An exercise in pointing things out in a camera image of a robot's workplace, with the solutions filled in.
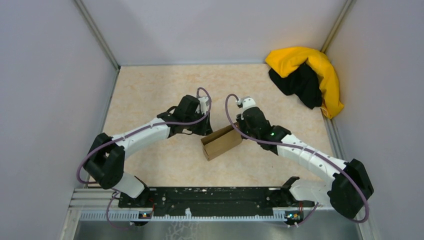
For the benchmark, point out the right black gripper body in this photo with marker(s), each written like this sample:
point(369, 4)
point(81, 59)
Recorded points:
point(244, 129)

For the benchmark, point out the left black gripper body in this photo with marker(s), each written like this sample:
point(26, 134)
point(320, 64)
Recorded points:
point(199, 128)

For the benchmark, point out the brown cardboard box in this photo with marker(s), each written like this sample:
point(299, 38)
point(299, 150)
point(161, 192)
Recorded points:
point(220, 142)

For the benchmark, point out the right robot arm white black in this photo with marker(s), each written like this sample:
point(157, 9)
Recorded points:
point(345, 185)

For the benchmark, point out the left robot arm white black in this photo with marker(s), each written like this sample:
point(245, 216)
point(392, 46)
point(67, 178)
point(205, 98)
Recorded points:
point(105, 161)

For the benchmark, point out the black cloth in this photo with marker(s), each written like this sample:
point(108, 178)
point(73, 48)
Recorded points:
point(303, 82)

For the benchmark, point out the yellow cloth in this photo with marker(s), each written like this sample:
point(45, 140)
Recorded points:
point(286, 60)

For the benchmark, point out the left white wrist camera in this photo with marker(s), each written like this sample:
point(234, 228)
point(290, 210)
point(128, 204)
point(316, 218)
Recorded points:
point(204, 104)

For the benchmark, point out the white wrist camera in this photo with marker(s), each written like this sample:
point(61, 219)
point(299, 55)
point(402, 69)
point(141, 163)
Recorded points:
point(204, 104)
point(245, 103)

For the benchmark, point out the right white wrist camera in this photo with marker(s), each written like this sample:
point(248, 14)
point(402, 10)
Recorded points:
point(245, 103)

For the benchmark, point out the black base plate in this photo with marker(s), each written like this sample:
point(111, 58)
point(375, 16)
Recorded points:
point(213, 201)

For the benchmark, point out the aluminium front rail frame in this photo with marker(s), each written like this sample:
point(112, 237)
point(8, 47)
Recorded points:
point(94, 213)

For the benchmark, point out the right corner aluminium post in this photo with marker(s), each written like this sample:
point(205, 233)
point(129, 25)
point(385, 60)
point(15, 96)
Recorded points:
point(347, 6)

